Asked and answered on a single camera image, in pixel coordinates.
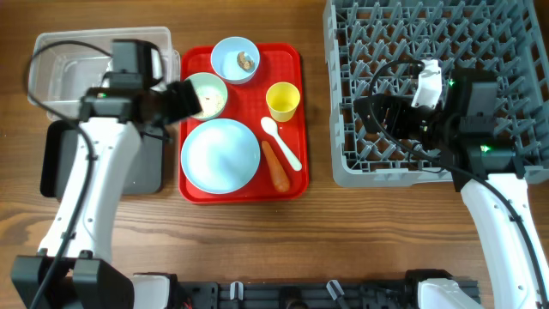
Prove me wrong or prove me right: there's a white plastic spoon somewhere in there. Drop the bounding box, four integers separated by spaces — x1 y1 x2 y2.
261 117 303 172

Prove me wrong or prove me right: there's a light blue bowl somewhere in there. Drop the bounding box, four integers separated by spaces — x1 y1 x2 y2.
210 36 261 85

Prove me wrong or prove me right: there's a brown food scrap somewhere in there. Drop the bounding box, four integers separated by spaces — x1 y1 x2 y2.
237 51 255 71

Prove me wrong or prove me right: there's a clear plastic bin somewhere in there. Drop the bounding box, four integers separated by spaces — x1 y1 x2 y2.
28 27 181 118

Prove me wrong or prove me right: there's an orange carrot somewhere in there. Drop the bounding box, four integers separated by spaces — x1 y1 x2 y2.
261 141 290 192

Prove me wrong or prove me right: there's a red plastic tray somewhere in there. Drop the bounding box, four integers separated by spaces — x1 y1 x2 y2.
178 43 309 204

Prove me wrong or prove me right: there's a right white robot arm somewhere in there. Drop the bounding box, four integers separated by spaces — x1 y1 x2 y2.
353 65 548 308

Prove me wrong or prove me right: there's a light green bowl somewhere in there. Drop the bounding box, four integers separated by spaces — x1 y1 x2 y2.
186 72 228 121

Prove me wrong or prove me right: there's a grey dishwasher rack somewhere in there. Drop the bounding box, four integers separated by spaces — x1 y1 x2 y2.
323 1 548 187

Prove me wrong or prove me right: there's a yellow plastic cup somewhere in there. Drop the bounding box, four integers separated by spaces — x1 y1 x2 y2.
266 82 301 122

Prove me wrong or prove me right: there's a black tray bin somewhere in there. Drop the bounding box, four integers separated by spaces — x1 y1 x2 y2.
39 120 170 199

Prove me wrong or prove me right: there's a large light blue plate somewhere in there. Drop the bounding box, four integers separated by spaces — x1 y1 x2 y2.
180 118 261 195

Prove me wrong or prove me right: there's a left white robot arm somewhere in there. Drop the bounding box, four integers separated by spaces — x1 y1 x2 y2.
10 39 201 308

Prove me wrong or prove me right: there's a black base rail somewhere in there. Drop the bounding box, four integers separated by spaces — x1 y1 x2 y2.
181 280 418 309

